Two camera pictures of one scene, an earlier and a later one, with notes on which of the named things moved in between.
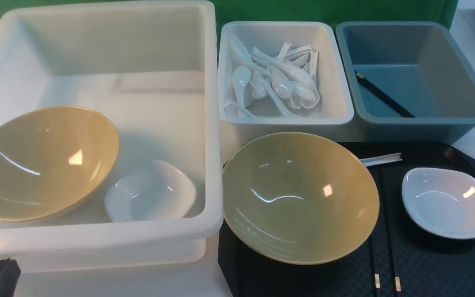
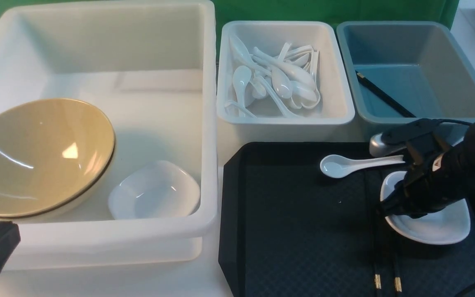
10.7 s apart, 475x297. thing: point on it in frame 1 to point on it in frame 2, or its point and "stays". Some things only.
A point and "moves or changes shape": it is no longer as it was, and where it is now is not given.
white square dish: (448, 203) moves or changes shape
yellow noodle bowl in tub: (42, 163) stays
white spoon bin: (276, 77) stays
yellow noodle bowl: (299, 198) to (33, 162)
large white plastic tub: (151, 68) stays
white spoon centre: (281, 84) stays
